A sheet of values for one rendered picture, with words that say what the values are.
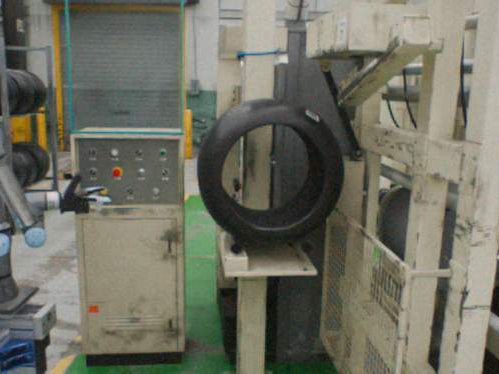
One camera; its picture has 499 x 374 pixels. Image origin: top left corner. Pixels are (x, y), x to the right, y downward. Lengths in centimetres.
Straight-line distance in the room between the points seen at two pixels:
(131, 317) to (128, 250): 38
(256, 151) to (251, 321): 82
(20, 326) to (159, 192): 98
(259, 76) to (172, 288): 121
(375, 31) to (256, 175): 89
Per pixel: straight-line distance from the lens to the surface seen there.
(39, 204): 214
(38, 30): 1197
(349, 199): 231
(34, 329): 206
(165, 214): 261
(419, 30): 166
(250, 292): 243
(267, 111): 187
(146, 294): 275
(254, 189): 228
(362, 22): 169
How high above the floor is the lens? 152
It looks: 12 degrees down
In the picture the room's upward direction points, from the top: 1 degrees clockwise
